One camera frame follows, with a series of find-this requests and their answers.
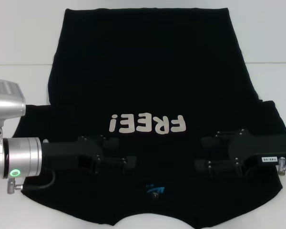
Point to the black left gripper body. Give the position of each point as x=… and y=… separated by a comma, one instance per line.
x=62, y=155

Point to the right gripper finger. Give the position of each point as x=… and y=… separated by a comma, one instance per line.
x=214, y=143
x=217, y=168

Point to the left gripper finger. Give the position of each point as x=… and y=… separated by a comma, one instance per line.
x=119, y=164
x=110, y=144

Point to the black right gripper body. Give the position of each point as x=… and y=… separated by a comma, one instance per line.
x=259, y=148

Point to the black FREE print t-shirt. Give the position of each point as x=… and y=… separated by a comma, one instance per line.
x=143, y=71

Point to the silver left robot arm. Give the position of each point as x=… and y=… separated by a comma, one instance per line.
x=21, y=157

